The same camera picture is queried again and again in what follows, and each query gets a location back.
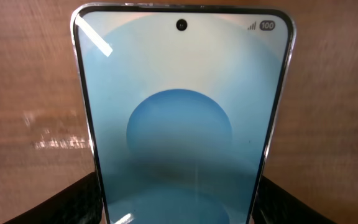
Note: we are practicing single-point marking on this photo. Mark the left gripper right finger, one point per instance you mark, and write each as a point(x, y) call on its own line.
point(274, 205)

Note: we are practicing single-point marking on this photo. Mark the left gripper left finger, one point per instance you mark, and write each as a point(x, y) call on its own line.
point(80, 203)

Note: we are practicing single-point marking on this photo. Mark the smartphone with cyan screen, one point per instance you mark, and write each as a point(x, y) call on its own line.
point(180, 104)

